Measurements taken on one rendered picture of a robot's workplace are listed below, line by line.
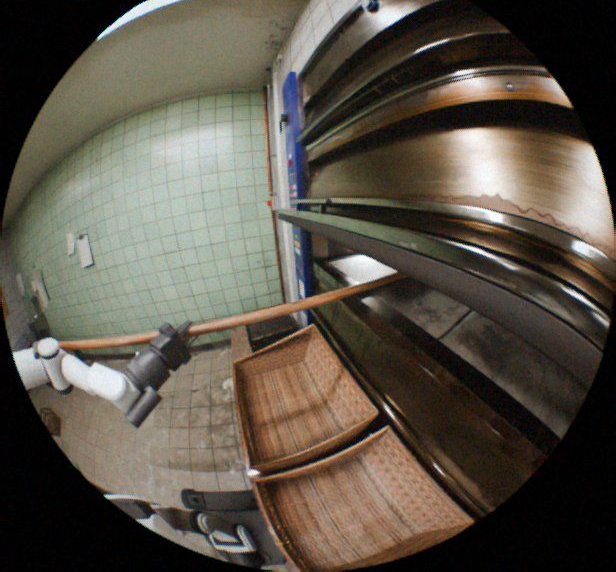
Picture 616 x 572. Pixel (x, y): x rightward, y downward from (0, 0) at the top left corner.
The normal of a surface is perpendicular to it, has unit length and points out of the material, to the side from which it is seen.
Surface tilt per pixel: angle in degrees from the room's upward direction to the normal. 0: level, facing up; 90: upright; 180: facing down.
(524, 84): 90
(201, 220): 90
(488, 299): 78
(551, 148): 70
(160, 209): 90
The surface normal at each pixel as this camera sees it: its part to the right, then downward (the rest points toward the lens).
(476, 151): -0.90, -0.15
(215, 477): -0.07, -0.93
